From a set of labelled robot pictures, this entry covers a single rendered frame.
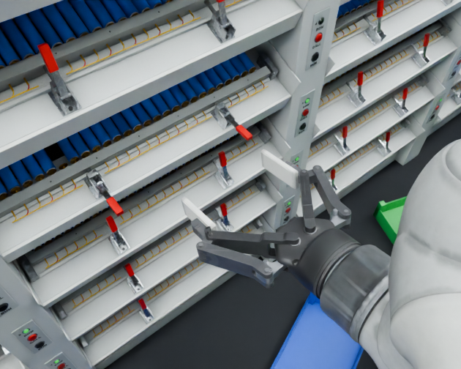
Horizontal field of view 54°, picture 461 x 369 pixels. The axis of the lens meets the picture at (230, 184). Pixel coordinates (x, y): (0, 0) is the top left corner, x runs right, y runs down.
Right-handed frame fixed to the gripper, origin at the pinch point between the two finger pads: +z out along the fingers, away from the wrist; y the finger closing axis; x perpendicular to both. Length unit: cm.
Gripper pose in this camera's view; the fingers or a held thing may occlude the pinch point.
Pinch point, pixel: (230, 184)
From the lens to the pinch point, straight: 61.2
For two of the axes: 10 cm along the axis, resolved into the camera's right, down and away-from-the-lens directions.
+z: -6.0, -4.8, 6.4
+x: -1.3, -7.3, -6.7
